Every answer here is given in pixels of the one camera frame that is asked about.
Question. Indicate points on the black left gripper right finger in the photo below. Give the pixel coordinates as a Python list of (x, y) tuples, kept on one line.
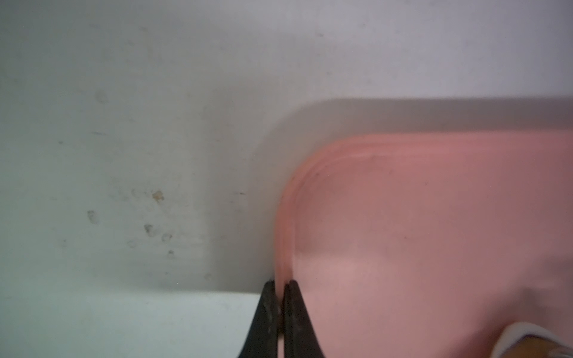
[(300, 340)]

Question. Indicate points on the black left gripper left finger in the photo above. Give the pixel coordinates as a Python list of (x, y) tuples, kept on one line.
[(262, 338)]

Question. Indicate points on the pink plastic tray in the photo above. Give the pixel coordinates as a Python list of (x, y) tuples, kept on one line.
[(428, 245)]

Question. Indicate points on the white dough piece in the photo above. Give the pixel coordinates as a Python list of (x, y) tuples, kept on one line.
[(514, 332)]

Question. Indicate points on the wooden dough roller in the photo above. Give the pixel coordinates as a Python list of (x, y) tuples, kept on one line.
[(537, 347)]

